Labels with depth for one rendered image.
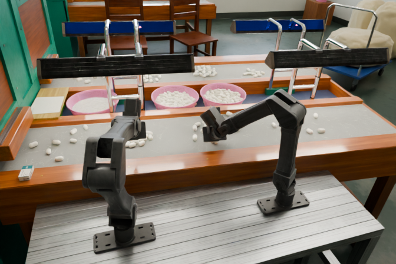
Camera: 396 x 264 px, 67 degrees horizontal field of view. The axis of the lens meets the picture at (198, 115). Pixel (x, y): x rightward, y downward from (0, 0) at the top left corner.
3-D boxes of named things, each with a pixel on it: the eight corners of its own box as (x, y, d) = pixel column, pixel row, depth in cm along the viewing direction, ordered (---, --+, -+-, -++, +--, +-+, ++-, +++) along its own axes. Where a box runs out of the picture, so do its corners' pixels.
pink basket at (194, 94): (207, 114, 171) (208, 99, 166) (165, 127, 158) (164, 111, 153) (183, 95, 189) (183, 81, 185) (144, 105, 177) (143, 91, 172)
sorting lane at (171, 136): (400, 136, 151) (402, 132, 150) (2, 176, 116) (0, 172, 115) (361, 106, 176) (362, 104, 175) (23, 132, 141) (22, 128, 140)
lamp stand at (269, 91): (294, 93, 198) (310, 25, 175) (266, 95, 194) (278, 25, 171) (281, 81, 214) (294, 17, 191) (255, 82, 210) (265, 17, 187)
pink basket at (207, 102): (250, 116, 171) (253, 102, 166) (204, 120, 165) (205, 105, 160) (236, 95, 193) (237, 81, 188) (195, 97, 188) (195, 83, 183)
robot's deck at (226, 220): (380, 235, 111) (385, 228, 109) (16, 337, 79) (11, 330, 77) (266, 113, 184) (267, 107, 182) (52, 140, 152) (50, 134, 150)
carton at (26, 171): (30, 180, 109) (28, 175, 108) (19, 181, 108) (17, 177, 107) (34, 168, 114) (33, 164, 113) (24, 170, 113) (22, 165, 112)
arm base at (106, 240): (90, 220, 97) (90, 238, 91) (152, 207, 102) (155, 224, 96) (93, 236, 101) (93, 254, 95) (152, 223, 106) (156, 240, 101)
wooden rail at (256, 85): (327, 92, 207) (331, 77, 201) (42, 109, 172) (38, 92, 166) (322, 88, 211) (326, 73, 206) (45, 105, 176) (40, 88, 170)
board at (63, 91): (58, 119, 144) (58, 116, 143) (24, 121, 141) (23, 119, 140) (69, 88, 171) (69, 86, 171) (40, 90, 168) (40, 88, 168)
